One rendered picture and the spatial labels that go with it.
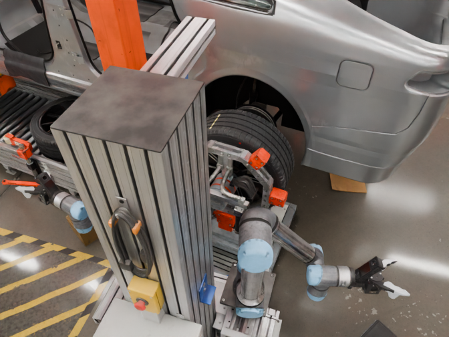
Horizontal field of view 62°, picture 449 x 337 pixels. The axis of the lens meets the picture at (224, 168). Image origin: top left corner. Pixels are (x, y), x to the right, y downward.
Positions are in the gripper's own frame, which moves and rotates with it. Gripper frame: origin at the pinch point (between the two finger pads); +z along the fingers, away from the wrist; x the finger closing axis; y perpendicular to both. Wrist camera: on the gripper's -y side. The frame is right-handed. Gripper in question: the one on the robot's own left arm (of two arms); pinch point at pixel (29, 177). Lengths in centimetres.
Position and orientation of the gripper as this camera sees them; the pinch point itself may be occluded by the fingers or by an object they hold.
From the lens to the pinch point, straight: 195.8
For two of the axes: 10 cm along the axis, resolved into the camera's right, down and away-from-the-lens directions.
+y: -0.7, 7.7, 6.4
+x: 5.2, -5.2, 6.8
